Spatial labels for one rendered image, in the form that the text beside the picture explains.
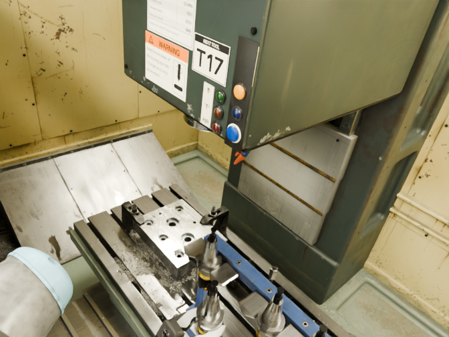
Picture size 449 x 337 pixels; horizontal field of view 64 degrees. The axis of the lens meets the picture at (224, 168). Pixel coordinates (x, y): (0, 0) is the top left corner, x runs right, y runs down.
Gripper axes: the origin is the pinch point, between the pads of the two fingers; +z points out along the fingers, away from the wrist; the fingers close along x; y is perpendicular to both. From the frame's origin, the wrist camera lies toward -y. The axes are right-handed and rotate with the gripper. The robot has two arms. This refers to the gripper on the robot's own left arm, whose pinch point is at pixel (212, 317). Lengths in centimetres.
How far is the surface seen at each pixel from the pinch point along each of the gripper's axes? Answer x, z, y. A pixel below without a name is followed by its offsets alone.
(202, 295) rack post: -16.6, 11.9, 20.5
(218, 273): -7.7, 8.0, -1.6
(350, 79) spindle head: -4, 38, -49
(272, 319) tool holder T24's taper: 10.7, 7.6, -5.1
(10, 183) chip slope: -129, -14, 39
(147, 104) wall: -137, 66, 19
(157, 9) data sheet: -34, 6, -59
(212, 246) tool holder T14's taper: -11.4, 8.2, -8.2
